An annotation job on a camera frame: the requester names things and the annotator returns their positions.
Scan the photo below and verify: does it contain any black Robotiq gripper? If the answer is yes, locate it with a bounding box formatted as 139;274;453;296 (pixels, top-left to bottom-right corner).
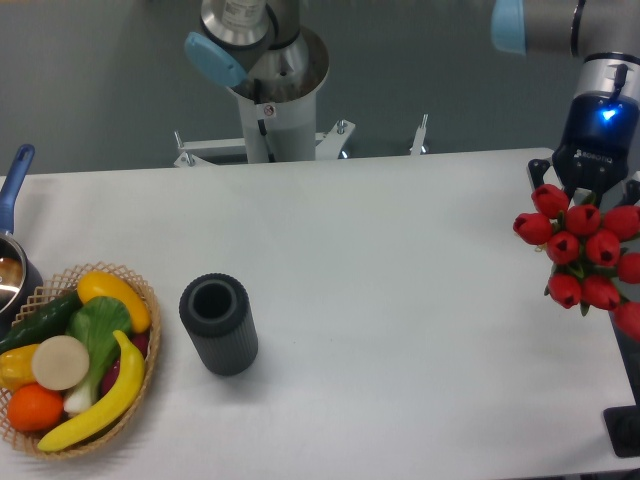
527;95;640;206

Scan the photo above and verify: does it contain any red tulip bouquet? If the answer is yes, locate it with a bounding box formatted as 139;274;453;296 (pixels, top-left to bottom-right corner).
512;184;639;341

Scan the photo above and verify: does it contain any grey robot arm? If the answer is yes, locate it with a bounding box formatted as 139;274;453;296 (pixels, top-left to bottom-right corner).
184;1;639;205

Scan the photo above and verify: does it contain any dark grey ribbed vase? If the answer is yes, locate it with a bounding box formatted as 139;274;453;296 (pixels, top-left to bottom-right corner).
179;273;259;376

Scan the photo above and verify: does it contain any black device at table edge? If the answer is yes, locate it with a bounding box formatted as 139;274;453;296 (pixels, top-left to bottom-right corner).
603;405;639;458

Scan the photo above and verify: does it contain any purple red vegetable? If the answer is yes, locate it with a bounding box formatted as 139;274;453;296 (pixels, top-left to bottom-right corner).
100;332;149;397

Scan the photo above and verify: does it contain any yellow banana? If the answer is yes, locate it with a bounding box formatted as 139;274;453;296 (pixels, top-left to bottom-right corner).
37;330;145;453

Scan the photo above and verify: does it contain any yellow squash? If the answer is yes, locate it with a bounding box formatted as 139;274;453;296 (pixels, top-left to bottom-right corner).
76;270;151;334

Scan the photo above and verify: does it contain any green bok choy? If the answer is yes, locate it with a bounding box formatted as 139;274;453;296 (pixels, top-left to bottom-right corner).
64;296;132;417

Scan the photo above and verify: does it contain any green cucumber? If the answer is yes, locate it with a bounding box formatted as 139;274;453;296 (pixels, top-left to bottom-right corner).
1;291;82;353

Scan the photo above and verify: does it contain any beige round slice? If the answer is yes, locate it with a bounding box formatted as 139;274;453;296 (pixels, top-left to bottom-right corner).
31;335;90;391

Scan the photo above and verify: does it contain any orange fruit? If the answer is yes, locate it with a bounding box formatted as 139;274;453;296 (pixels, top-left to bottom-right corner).
7;383;63;432

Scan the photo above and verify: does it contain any yellow bell pepper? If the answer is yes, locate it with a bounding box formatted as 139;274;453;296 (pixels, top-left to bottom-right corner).
1;344;39;392

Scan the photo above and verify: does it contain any woven wicker basket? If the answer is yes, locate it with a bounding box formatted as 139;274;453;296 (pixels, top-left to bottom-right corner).
1;261;161;460

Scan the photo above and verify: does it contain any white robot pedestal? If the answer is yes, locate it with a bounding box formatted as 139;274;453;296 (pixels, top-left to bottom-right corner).
172;24;430;169

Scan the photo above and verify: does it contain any blue handled saucepan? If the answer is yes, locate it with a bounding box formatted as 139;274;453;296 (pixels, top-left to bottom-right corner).
1;144;43;338

